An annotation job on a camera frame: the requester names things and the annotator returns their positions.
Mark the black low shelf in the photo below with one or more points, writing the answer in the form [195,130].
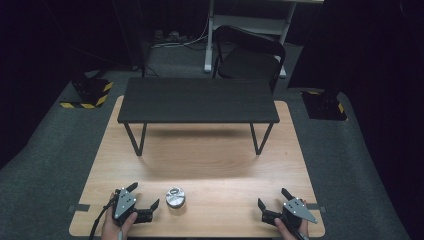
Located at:
[198,100]

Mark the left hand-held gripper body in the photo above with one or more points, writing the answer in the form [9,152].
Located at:
[125,202]

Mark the dark metal stand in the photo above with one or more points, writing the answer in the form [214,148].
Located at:
[133,43]

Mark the grey tape strip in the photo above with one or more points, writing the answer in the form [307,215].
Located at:
[79,208]
[316,207]

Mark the black base with yellow stripes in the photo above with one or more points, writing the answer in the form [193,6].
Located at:
[91,93]
[325,105]

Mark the person's left hand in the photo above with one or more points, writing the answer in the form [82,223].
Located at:
[111,228]

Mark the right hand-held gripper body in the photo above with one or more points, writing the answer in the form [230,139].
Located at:
[296,209]

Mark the round silver metal can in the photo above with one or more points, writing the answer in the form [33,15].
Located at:
[175,197]

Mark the black folding chair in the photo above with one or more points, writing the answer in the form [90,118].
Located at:
[248,60]

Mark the person's right hand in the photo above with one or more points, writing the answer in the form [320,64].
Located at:
[289,234]

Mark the white desk frame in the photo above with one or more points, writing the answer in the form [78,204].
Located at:
[248,23]

